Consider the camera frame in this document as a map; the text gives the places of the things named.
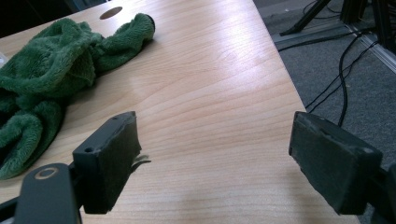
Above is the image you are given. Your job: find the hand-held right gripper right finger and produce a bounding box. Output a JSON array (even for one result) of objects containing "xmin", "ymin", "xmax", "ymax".
[{"xmin": 288, "ymin": 110, "xmax": 384, "ymax": 216}]

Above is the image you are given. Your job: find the aluminium frame rail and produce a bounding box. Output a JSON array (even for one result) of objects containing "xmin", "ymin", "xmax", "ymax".
[{"xmin": 345, "ymin": 23, "xmax": 396, "ymax": 75}]

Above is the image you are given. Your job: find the black metal stand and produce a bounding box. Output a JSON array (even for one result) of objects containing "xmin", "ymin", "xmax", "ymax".
[{"xmin": 339, "ymin": 0, "xmax": 396, "ymax": 54}]

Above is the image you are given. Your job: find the black cable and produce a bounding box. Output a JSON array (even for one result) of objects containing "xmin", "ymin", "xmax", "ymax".
[
  {"xmin": 304, "ymin": 39, "xmax": 379, "ymax": 114},
  {"xmin": 337, "ymin": 31, "xmax": 370, "ymax": 128}
]

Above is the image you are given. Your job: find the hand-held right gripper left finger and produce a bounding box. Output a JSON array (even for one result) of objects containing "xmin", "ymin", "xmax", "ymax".
[{"xmin": 72, "ymin": 110, "xmax": 152, "ymax": 215}]

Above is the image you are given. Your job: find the green fleece cloth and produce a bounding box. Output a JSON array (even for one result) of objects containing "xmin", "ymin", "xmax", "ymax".
[{"xmin": 0, "ymin": 12, "xmax": 156, "ymax": 181}]

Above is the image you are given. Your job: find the black stand leg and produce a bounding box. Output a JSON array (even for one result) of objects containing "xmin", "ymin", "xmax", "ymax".
[{"xmin": 278, "ymin": 0, "xmax": 332, "ymax": 37}]

